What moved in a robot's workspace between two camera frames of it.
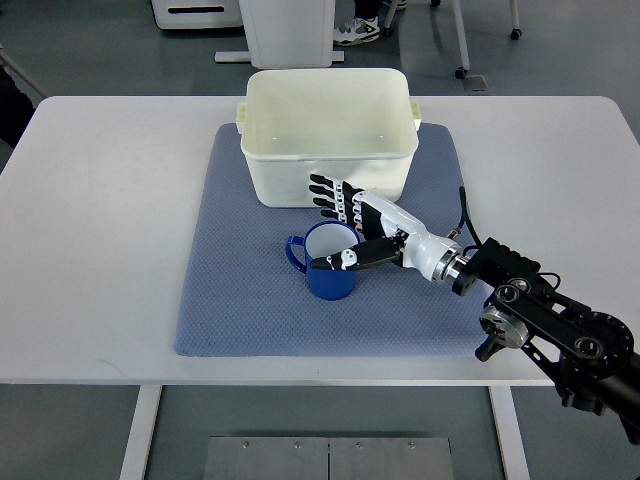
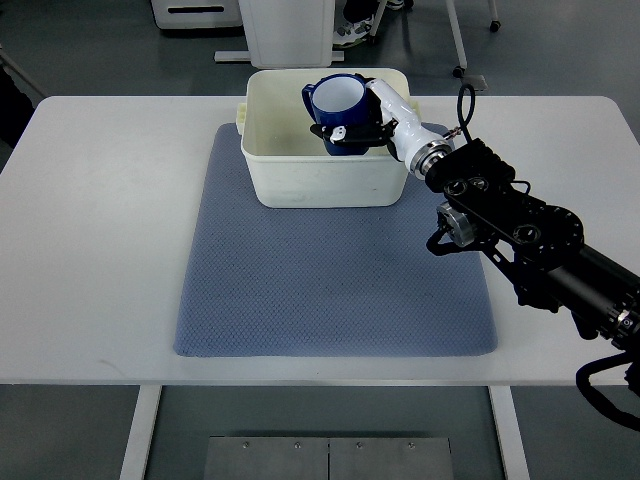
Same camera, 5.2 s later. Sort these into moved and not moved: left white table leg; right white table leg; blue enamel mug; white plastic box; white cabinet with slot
Moved: blue enamel mug
Not moved: white plastic box; white cabinet with slot; right white table leg; left white table leg
